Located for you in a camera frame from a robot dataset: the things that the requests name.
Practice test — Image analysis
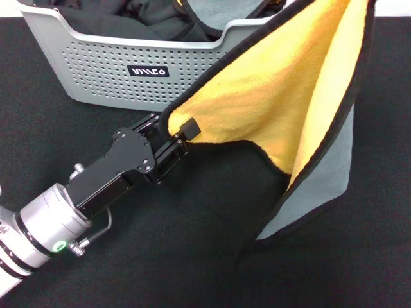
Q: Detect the silver connector on left gripper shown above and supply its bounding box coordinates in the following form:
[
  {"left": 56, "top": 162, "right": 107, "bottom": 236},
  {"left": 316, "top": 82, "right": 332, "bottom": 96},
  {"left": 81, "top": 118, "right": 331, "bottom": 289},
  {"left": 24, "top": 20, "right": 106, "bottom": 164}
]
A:
[{"left": 67, "top": 162, "right": 87, "bottom": 180}]

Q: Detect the grey perforated plastic storage basket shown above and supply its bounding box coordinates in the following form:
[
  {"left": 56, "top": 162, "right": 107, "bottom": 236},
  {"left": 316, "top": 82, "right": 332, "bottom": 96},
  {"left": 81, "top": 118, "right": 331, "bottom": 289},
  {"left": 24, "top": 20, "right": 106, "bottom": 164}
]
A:
[{"left": 17, "top": 0, "right": 280, "bottom": 113}]

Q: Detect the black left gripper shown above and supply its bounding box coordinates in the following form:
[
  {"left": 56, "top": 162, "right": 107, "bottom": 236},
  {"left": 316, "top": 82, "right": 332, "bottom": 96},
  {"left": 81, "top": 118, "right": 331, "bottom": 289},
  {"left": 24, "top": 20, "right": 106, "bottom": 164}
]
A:
[{"left": 66, "top": 112, "right": 202, "bottom": 216}]

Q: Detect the black tablecloth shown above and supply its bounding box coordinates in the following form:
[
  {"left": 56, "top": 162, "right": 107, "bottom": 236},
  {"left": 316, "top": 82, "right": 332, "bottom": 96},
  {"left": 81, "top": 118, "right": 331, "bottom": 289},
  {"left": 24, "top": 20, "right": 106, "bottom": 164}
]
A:
[{"left": 0, "top": 15, "right": 411, "bottom": 308}]

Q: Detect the yellow grey towel black trim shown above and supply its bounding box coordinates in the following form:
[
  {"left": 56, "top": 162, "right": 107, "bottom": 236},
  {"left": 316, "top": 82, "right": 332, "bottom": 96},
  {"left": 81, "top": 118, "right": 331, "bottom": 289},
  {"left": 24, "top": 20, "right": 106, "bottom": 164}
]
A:
[{"left": 160, "top": 0, "right": 376, "bottom": 241}]

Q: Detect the left gripper cable with plug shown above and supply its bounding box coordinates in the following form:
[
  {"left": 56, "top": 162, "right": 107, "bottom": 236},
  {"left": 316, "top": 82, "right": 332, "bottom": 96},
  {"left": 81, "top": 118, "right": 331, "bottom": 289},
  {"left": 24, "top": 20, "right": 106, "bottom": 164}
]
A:
[{"left": 69, "top": 207, "right": 112, "bottom": 257}]

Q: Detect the black cloth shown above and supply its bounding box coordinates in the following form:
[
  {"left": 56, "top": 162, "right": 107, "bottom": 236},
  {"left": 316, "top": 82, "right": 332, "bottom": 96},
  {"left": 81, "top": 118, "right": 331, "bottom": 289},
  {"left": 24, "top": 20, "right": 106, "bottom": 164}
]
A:
[{"left": 33, "top": 0, "right": 219, "bottom": 42}]

